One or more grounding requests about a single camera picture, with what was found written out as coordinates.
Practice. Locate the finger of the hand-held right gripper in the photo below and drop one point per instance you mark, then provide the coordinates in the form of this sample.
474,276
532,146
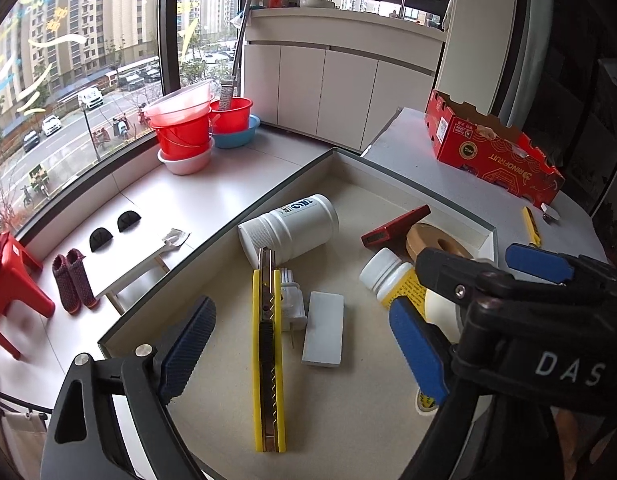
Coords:
448,275
538,262

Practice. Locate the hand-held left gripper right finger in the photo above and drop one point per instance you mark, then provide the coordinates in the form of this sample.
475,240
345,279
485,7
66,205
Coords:
418,355

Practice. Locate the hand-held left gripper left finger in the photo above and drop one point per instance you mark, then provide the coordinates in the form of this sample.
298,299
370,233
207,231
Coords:
188,355

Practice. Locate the yellow label pill bottle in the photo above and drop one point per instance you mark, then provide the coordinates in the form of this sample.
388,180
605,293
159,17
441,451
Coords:
388,272

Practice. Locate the red case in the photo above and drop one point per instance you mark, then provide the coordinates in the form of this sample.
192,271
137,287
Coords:
391,230

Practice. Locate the large yellow utility knife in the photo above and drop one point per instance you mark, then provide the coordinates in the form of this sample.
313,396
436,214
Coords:
268,360

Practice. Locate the grey shallow tray box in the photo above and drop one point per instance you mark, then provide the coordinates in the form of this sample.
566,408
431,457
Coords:
338,410

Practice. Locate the white rectangular block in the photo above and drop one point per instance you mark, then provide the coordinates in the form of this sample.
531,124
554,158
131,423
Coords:
324,330

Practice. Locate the white plug adapter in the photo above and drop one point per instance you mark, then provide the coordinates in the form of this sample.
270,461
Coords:
294,305

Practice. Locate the large white pill bottle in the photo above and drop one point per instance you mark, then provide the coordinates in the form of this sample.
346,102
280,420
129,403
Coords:
288,230

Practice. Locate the small yellow utility knife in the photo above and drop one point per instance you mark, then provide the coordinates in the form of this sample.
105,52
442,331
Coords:
532,225

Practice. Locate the small white eraser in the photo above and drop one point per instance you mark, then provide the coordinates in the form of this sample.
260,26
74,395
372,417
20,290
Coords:
550,211

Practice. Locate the white low stool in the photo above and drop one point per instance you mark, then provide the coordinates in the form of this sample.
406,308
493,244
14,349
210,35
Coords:
133,272

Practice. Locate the white crumpled cloth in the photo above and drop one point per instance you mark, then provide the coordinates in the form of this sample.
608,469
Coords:
176,238

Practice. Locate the red cardboard box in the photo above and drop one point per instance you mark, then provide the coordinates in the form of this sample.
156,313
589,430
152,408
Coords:
493,152

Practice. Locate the dark red knitted slipper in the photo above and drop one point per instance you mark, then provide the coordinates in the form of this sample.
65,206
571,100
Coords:
66,287
83,280

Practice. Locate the black half-round pad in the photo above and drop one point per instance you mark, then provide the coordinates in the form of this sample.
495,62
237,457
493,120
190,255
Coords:
101,240
129,221

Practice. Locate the dark glass cabinet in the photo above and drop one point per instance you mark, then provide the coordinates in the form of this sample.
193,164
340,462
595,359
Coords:
588,110

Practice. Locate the red plastic stool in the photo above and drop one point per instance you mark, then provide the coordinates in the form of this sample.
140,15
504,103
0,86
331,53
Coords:
16,285

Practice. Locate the white basin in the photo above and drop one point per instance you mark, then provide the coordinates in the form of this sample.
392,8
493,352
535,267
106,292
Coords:
186,165

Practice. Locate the cream cloth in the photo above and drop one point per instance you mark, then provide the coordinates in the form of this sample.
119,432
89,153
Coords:
18,442

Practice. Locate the white cabinet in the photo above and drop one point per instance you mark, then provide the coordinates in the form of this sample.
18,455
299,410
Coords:
338,90

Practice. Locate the blue basin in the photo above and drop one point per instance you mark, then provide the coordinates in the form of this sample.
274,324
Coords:
238,137

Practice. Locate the grey curtain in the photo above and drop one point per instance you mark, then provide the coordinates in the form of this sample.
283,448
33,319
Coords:
530,35

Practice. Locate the metal pole with brush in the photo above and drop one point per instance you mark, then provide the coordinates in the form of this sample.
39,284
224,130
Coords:
227,92

